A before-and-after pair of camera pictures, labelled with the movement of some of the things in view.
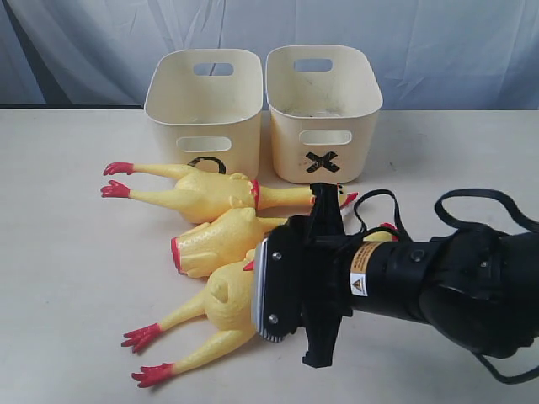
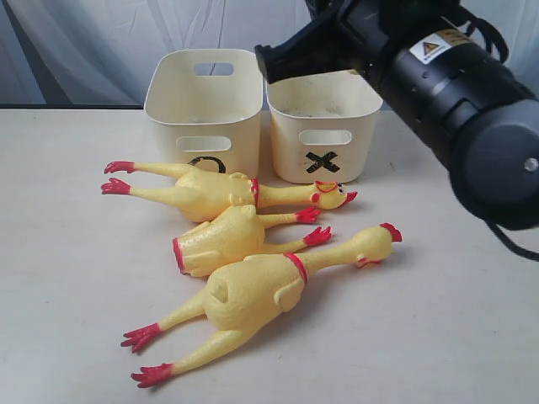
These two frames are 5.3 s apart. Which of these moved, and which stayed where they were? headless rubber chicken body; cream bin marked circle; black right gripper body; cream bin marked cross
Moved: black right gripper body
Stayed: headless rubber chicken body; cream bin marked cross; cream bin marked circle
